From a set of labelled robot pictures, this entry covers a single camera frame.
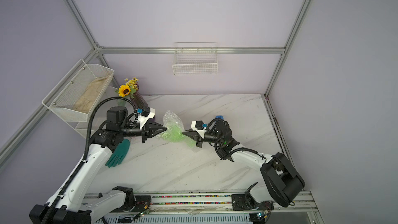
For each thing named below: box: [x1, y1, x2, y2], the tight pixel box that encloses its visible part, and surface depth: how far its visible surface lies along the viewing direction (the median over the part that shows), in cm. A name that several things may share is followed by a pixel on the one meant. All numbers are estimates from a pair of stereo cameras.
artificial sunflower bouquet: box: [115, 77, 140, 100], surface depth 92 cm
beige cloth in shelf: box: [73, 74, 111, 114], surface depth 82 cm
